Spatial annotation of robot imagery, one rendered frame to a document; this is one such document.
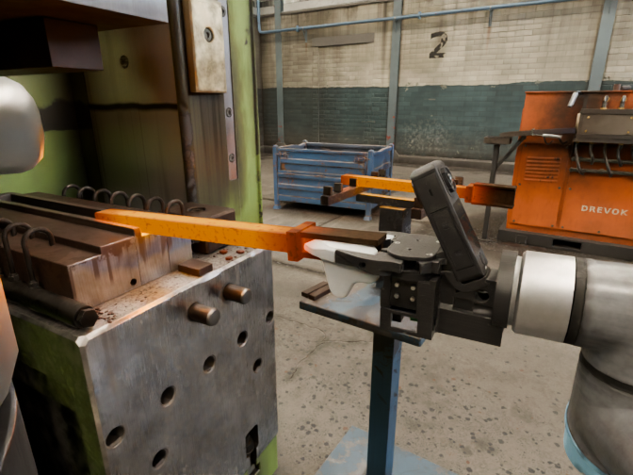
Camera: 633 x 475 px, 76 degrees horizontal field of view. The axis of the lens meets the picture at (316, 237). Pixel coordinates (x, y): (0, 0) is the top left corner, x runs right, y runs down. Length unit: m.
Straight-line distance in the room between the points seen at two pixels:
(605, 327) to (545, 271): 0.06
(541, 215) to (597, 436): 3.56
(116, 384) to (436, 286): 0.40
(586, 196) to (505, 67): 4.45
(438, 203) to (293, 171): 4.22
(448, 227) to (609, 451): 0.21
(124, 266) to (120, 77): 0.49
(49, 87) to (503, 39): 7.46
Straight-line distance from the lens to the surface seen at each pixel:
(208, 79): 0.89
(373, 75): 8.69
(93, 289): 0.60
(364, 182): 1.01
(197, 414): 0.73
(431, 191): 0.38
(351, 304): 0.96
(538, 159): 3.87
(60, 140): 1.11
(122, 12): 0.62
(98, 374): 0.57
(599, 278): 0.39
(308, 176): 4.48
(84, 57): 0.70
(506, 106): 7.97
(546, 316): 0.38
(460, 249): 0.39
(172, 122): 0.90
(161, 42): 0.91
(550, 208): 3.93
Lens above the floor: 1.17
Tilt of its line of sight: 18 degrees down
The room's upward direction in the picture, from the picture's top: straight up
